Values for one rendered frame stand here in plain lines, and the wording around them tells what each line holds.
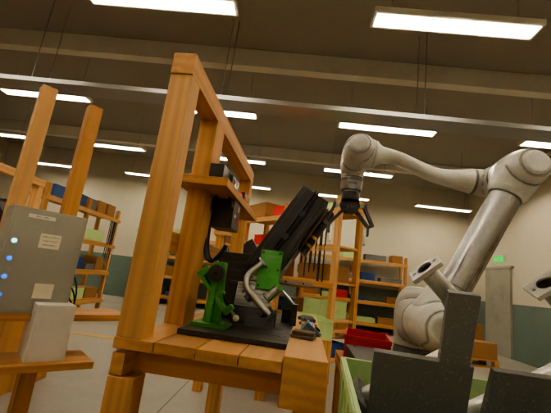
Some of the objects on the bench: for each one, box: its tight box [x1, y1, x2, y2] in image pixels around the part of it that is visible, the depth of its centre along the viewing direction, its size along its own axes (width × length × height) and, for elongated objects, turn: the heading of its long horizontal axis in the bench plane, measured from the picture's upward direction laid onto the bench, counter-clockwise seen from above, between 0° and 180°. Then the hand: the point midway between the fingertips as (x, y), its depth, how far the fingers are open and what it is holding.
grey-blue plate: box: [277, 296, 296, 324], centre depth 189 cm, size 10×2×14 cm, turn 115°
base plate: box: [177, 314, 293, 350], centre depth 181 cm, size 42×110×2 cm, turn 25°
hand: (347, 240), depth 138 cm, fingers open, 13 cm apart
